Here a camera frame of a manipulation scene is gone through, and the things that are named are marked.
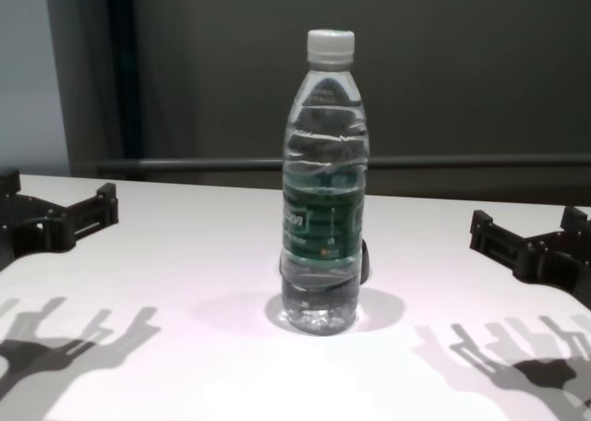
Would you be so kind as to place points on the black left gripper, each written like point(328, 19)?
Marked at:
point(32, 229)

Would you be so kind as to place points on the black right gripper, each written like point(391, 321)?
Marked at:
point(563, 264)

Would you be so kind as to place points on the clear water bottle green label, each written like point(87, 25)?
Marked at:
point(325, 185)

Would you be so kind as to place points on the green YES push button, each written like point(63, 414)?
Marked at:
point(365, 261)

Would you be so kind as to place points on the dark grey wall rail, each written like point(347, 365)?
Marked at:
point(461, 164)

